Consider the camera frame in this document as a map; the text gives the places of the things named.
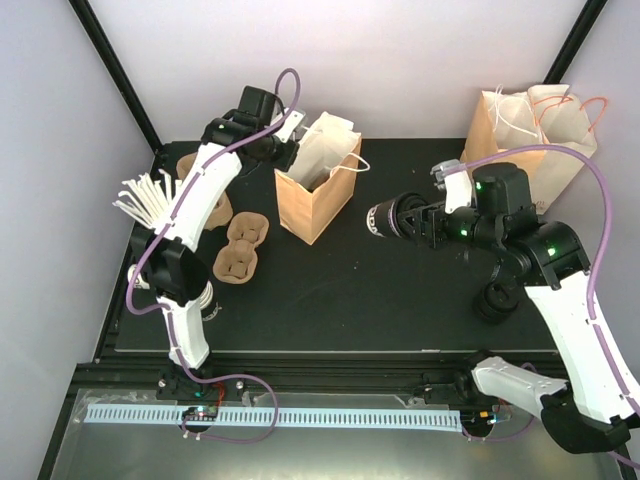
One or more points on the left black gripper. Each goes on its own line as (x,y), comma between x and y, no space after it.
(287,160)

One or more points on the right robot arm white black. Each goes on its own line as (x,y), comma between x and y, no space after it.
(596,406)

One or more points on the left black frame post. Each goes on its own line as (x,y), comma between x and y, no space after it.
(103,47)

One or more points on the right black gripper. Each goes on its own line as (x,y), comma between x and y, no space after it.
(425,215)

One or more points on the light blue slotted cable duct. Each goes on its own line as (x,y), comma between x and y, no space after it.
(332,418)

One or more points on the tall kraft paper bag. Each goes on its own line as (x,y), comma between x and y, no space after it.
(501,121)

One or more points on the white paper coffee cup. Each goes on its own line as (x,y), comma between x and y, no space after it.
(380,221)

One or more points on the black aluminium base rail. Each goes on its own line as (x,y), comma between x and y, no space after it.
(439,377)

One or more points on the black frame post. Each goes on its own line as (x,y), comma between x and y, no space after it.
(103,47)
(574,40)

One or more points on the stack of black cup lids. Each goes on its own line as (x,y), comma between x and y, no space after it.
(496,302)

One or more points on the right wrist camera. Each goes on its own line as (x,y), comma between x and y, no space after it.
(451,177)

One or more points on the kraft paper bag white handles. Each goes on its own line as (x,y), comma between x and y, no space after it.
(321,180)

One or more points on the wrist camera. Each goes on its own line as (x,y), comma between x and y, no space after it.
(451,177)
(293,127)

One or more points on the stack of white paper cups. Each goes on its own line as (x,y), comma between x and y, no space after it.
(208,304)

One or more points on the right black frame post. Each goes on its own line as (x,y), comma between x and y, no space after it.
(574,40)

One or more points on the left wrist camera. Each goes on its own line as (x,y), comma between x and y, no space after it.
(293,127)

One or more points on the stacked brown pulp cup carriers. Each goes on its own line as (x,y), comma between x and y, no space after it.
(222,212)

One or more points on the cup holding white straws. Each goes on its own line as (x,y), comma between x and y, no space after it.
(148,201)

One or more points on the white paper bag orange handles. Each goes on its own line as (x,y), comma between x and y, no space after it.
(566,121)

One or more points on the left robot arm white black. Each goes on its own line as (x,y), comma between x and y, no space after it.
(259,130)

